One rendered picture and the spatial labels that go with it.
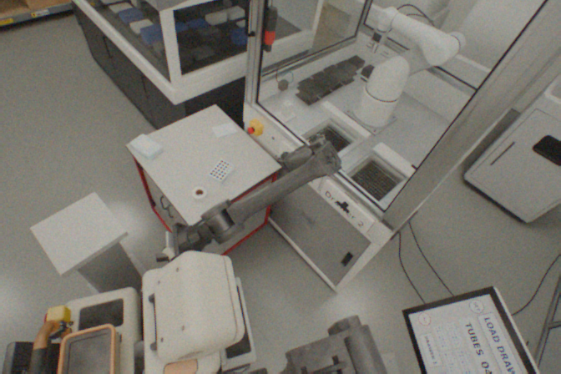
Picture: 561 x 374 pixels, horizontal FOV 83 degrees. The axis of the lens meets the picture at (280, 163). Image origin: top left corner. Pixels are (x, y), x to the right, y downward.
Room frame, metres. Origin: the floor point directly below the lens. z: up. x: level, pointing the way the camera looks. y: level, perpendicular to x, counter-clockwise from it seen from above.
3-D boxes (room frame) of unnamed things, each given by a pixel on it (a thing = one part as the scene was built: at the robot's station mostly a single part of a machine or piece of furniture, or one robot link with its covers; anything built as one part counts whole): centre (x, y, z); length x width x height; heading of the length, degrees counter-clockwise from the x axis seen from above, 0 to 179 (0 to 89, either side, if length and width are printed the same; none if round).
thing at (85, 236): (0.52, 0.80, 0.38); 0.30 x 0.30 x 0.76; 56
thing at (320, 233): (1.39, -0.43, 0.40); 1.03 x 0.95 x 0.80; 52
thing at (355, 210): (0.84, -0.34, 0.87); 0.29 x 0.02 x 0.11; 52
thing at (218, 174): (0.96, 0.29, 0.78); 0.12 x 0.08 x 0.04; 162
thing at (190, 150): (1.06, 0.41, 0.38); 0.62 x 0.58 x 0.76; 52
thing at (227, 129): (1.26, 0.36, 0.77); 0.13 x 0.09 x 0.02; 127
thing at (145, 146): (1.02, 0.71, 0.78); 0.15 x 0.10 x 0.04; 66
